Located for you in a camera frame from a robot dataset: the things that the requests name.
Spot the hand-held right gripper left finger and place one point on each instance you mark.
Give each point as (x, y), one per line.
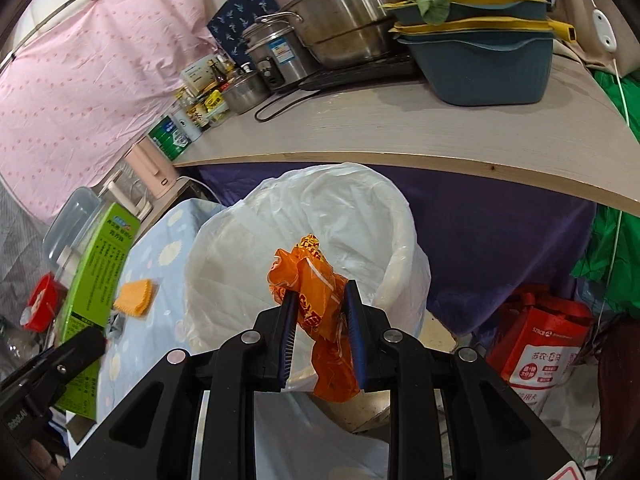
(287, 332)

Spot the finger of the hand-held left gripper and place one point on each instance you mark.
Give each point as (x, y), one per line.
(75, 355)

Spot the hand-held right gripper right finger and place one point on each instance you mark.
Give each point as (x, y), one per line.
(357, 337)

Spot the orange snack wrapper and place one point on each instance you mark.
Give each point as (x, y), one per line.
(310, 280)

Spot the yellow sponge cloth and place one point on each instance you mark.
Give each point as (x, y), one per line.
(134, 297)

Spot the green cardboard box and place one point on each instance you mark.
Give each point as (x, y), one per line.
(100, 270)

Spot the trash bin with white bag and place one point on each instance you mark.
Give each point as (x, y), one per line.
(300, 220)

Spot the red plastic container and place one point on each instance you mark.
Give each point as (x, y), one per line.
(42, 300)

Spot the clear lidded dish rack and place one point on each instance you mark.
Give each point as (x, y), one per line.
(70, 220)

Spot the light blue printed tablecloth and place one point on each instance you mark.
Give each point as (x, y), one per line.
(165, 240)

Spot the purple cloth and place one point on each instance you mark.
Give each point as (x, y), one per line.
(475, 240)

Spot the white glass electric kettle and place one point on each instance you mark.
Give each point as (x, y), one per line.
(120, 197)

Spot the red snack packet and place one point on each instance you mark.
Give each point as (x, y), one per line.
(535, 350)

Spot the pink electric kettle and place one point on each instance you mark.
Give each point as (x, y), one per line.
(150, 170)

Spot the green tin can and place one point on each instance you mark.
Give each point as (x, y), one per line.
(167, 140)

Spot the labelled soy sauce bottle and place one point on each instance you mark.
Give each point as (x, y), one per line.
(196, 119)

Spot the small steel pot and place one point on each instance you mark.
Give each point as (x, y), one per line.
(245, 90)

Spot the black induction cooker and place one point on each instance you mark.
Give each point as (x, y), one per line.
(365, 72)

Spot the dark sauce bottle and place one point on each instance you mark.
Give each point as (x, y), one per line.
(220, 72)

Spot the white cardboard box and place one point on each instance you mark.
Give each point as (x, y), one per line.
(200, 75)

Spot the steel rice cooker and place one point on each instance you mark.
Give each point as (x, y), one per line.
(280, 55)

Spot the blue basin with yellow rim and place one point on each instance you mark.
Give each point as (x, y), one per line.
(480, 70)
(480, 10)

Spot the pink dotted curtain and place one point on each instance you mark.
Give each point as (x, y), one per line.
(100, 60)

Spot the large steel steamer pot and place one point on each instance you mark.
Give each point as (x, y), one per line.
(340, 15)

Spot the green leaf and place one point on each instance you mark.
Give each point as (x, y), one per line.
(434, 10)

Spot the green plastic sheet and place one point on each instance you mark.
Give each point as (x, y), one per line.
(620, 110)

